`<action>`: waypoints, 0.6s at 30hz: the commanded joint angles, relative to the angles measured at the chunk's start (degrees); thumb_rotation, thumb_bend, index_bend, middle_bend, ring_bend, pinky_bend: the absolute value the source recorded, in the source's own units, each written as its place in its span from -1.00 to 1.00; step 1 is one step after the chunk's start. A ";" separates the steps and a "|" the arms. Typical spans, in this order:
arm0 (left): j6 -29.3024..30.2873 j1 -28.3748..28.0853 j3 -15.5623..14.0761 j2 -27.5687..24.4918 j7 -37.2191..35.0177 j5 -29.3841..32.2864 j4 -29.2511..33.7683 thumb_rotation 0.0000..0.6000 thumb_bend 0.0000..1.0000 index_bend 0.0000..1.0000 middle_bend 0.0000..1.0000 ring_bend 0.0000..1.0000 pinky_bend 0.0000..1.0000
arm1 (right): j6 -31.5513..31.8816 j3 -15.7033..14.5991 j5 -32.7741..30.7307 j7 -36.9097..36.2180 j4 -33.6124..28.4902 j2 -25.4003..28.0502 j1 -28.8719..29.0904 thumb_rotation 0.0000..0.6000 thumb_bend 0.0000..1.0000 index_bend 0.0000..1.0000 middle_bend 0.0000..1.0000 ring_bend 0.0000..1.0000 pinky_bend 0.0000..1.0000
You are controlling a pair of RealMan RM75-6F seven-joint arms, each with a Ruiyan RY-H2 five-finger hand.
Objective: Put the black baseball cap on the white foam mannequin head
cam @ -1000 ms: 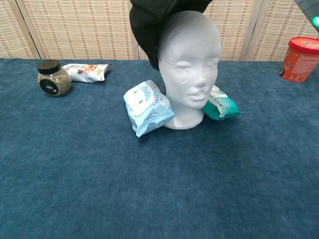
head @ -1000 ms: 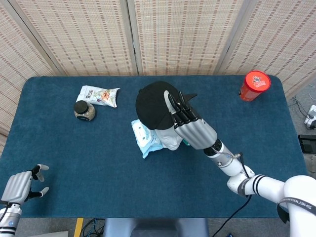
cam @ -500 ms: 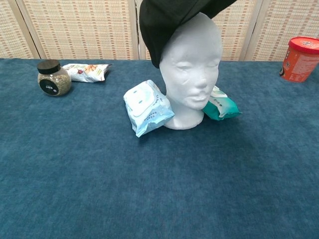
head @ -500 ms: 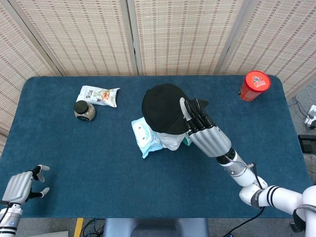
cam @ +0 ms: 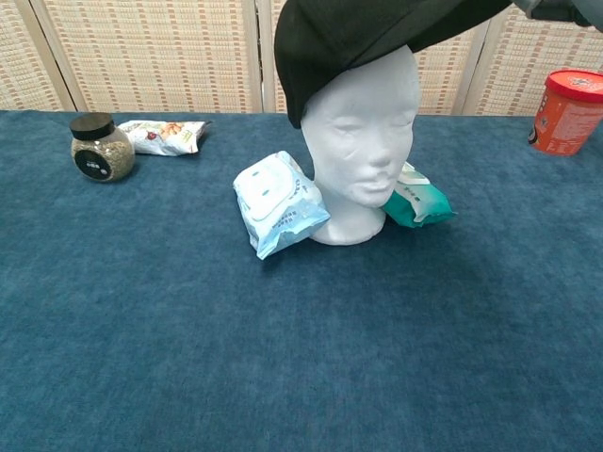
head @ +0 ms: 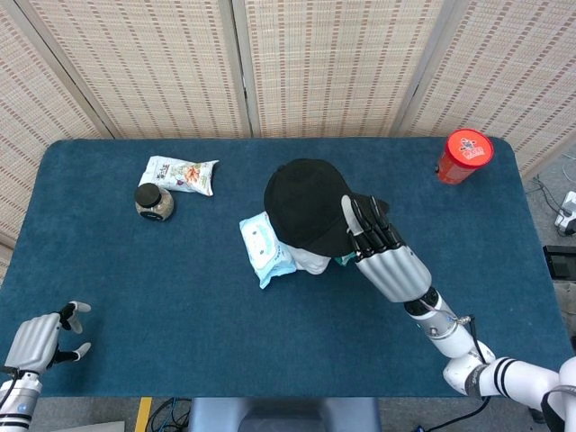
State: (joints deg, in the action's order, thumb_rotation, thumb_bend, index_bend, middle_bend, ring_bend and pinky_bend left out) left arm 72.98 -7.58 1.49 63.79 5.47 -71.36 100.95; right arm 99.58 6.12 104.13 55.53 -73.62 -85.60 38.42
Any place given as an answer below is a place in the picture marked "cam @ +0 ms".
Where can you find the light blue wet wipes pack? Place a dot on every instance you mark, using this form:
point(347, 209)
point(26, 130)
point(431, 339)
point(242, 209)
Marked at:
point(278, 202)

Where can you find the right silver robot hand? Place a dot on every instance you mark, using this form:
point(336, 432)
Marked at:
point(565, 8)

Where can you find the white foam mannequin head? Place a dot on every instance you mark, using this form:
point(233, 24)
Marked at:
point(363, 141)

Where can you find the green wet wipes pack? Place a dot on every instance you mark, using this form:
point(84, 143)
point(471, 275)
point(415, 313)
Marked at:
point(417, 207)

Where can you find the black baseball cap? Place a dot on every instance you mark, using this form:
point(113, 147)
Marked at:
point(339, 42)

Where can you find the glass jar with black lid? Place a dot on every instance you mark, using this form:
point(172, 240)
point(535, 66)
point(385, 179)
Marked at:
point(101, 155)

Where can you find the orange cup with red lid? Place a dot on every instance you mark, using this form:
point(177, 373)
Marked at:
point(570, 117)

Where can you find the white snack bag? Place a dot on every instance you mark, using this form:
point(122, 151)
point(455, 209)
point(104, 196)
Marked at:
point(165, 136)

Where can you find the blue table cloth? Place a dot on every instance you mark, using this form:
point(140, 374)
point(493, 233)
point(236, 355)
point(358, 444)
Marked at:
point(141, 329)

